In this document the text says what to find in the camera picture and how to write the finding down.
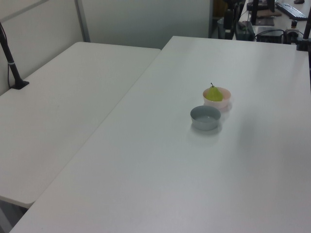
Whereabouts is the green pear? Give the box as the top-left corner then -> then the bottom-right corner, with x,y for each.
206,83 -> 224,102

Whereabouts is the grey bowl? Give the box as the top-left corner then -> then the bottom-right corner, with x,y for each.
190,105 -> 222,131

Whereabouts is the pink bowl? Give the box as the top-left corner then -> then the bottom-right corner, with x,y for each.
203,86 -> 231,109

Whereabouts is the white side table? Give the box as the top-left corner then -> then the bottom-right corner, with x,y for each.
0,41 -> 162,209

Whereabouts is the black electronics box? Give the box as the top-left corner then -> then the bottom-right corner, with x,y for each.
254,29 -> 285,44

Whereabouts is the black monitor stand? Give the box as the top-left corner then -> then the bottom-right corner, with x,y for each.
246,0 -> 276,26

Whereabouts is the black pole with flat base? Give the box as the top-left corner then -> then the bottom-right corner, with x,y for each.
0,21 -> 30,90

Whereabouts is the black pole with clamp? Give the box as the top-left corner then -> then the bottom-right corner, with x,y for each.
295,16 -> 311,52

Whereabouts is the black keyboard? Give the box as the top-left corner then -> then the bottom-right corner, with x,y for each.
275,1 -> 308,21

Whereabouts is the grey partition post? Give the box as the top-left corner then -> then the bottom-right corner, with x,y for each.
74,0 -> 91,43

